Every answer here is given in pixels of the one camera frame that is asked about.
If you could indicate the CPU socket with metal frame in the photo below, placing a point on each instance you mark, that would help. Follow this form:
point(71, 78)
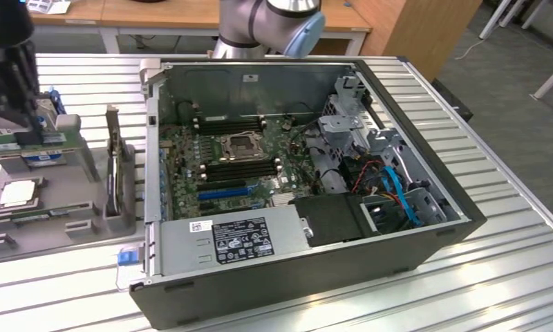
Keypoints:
point(241, 147)

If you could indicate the white table frame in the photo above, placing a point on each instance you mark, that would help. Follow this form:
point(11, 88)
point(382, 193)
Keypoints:
point(502, 14)

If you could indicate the disk with blue label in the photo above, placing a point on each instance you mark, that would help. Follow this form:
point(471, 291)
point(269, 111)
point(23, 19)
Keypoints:
point(42, 160)

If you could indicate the small silver heat sink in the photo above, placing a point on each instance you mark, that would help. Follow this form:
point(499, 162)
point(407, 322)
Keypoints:
point(282, 200)

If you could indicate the grey power supply with label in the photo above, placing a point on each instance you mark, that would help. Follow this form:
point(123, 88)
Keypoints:
point(187, 249)

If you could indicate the grey parts rack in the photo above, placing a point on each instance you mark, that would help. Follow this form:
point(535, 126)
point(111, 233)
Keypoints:
point(73, 193)

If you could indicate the blue case latch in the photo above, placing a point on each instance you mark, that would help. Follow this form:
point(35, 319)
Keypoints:
point(127, 256)

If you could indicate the flat green RAM stick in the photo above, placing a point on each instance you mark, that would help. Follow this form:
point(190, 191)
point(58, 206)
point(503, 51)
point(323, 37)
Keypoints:
point(50, 213)

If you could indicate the wooden desk with white frame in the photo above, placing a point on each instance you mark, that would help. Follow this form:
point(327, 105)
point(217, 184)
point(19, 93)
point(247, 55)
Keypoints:
point(165, 15)

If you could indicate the green motherboard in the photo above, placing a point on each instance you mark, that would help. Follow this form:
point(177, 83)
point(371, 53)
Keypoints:
point(239, 173)

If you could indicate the blue expansion slot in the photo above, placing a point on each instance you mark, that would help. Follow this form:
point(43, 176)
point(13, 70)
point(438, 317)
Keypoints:
point(222, 195)

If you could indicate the white papers with print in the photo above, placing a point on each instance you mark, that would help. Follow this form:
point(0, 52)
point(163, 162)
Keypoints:
point(47, 5)

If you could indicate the long black expansion slot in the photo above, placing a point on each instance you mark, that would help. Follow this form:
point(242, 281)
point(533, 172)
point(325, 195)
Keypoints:
point(221, 186)

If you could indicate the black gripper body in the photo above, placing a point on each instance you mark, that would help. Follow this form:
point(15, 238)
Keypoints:
point(3, 20)

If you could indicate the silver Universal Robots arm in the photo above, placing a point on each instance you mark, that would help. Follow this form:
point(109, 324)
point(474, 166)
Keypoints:
point(257, 24)

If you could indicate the black RAM slot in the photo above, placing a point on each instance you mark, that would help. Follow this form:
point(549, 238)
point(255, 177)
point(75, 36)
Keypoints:
point(239, 163)
point(242, 176)
point(230, 131)
point(239, 167)
point(229, 122)
point(241, 172)
point(230, 127)
point(227, 118)

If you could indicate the blue disk bracket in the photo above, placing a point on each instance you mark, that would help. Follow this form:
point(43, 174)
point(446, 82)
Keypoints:
point(54, 103)

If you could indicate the upright graphics card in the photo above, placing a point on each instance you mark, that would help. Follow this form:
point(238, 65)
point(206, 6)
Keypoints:
point(113, 162)

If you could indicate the black open PC case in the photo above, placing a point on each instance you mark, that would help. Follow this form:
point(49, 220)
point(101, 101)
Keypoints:
point(373, 263)

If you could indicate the grey metal disk bay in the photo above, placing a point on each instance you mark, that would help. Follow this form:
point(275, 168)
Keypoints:
point(342, 114)

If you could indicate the CPU chip with silver lid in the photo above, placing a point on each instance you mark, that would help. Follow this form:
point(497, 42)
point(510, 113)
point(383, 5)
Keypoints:
point(18, 194)

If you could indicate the wooden cabinet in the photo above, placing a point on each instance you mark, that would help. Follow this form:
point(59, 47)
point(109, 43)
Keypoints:
point(418, 31)

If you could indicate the green ram stick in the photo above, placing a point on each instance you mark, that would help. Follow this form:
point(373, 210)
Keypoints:
point(0, 143)
point(50, 213)

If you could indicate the short black expansion slot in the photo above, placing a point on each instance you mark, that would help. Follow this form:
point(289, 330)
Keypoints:
point(209, 207)

